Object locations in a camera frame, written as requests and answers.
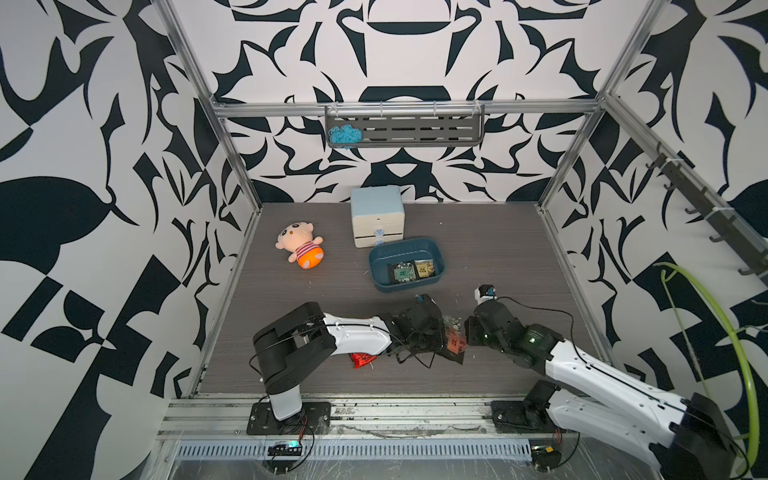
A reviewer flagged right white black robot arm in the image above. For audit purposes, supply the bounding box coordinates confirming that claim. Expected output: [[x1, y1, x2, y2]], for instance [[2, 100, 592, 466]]
[[467, 292, 743, 479]]

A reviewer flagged teal plastic storage box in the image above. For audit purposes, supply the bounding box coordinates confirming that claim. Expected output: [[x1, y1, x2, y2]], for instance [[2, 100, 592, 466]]
[[368, 237, 445, 293]]

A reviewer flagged white blue drawer cabinet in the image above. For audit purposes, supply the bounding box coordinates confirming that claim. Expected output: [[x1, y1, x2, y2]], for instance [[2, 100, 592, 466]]
[[350, 185, 405, 248]]

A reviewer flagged right controller board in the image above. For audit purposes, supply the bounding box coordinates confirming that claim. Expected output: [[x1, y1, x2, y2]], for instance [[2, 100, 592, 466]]
[[531, 445, 562, 472]]

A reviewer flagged controller board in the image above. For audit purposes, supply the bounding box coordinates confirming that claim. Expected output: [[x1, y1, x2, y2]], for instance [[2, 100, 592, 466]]
[[531, 445, 562, 472], [267, 441, 303, 458]]

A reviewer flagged black hook rail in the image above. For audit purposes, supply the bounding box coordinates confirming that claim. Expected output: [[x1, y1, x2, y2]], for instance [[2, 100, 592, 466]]
[[646, 141, 767, 284]]

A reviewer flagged blue scrunchie bundle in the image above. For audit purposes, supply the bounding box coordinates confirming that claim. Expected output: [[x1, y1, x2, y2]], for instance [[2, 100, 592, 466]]
[[328, 124, 363, 149]]

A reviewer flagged pink label tea bag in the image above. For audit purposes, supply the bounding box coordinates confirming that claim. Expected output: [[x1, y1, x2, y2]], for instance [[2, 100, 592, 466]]
[[439, 328, 467, 365]]

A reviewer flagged white cable duct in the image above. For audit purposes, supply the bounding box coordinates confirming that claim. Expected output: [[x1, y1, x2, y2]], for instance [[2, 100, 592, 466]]
[[176, 438, 532, 462]]

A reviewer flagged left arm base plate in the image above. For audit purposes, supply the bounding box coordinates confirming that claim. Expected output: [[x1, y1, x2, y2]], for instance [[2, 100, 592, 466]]
[[246, 401, 332, 436]]

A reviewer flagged pink plush doll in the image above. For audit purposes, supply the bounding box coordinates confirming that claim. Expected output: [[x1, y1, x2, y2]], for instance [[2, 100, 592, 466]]
[[275, 222, 325, 270]]

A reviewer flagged yellow label tea bag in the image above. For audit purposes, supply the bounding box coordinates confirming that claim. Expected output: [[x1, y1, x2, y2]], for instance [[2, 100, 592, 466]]
[[413, 259, 436, 280]]

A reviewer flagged green hose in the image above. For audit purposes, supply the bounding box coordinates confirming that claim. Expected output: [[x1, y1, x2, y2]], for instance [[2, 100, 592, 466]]
[[653, 261, 761, 476]]

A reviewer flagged green label tea bag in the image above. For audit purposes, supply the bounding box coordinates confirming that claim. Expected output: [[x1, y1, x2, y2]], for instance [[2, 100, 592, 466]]
[[389, 262, 418, 284]]

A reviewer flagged lower red tea bag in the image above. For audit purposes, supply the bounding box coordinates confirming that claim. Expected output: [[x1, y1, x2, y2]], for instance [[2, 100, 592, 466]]
[[349, 353, 377, 369]]

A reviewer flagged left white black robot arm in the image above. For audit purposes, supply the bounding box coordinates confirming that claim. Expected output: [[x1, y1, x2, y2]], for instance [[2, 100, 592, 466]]
[[252, 295, 447, 422]]

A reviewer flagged grey wall shelf rack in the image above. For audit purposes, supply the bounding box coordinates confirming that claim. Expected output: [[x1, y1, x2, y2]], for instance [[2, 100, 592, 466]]
[[324, 102, 485, 149]]

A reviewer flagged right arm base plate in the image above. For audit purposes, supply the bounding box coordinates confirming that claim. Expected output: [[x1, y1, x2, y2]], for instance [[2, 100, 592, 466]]
[[490, 400, 563, 434]]

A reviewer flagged left controller board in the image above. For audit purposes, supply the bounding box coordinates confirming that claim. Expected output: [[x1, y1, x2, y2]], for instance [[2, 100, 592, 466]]
[[267, 441, 303, 458]]

